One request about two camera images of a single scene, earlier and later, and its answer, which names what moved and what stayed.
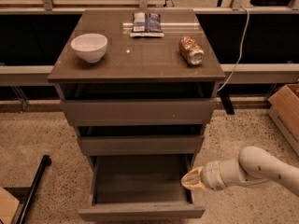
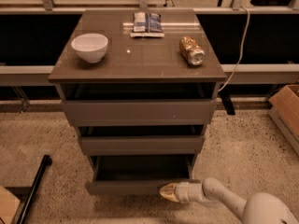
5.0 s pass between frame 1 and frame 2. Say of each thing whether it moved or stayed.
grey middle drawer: stayed
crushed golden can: stayed
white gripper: moved
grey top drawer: stayed
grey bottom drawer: moved
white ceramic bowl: stayed
